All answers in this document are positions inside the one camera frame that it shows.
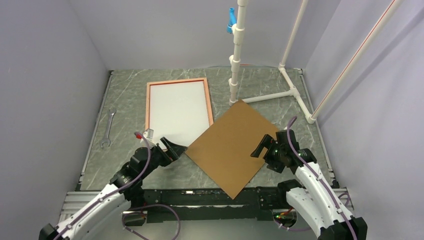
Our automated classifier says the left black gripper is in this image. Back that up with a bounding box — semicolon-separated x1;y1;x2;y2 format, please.
140;136;187;179

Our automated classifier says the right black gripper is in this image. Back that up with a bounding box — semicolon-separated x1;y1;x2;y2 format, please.
251;134;286;173

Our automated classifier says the orange wooden picture frame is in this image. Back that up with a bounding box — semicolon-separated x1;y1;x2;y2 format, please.
144;77;215;152

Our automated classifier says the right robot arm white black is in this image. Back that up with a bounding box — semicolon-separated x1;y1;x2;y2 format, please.
251;130;368;240

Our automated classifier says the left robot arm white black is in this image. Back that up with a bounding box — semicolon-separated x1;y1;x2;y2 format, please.
38;136;187;240

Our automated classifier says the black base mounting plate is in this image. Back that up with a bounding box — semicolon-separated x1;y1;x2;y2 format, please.
122;186;290;227

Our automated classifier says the silver open-end wrench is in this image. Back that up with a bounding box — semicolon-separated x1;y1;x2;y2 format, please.
99;108;117;149

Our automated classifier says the white PVC pipe stand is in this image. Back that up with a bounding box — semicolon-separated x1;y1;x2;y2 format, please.
228;0;403;124

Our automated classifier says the blue pipe fitting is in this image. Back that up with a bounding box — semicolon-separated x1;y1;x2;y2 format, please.
226;7;237;34

